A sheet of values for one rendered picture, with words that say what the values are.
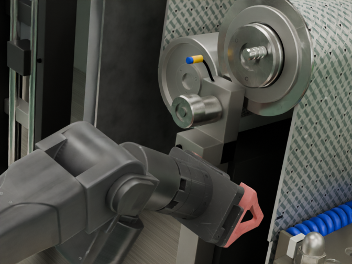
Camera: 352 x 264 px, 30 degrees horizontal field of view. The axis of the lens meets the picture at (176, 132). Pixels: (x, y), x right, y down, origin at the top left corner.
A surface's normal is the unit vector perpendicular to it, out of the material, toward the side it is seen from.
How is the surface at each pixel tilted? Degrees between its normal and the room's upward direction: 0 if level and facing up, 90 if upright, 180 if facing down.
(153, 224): 0
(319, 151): 90
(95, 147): 20
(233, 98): 90
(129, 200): 100
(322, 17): 37
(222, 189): 62
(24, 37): 90
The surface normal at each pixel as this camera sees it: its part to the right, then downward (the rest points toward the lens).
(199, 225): -0.61, -0.26
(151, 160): 0.77, -0.39
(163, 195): 0.58, 0.51
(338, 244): 0.11, -0.91
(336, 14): 0.48, -0.50
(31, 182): 0.07, -0.74
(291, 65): -0.75, 0.19
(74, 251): -0.52, -0.08
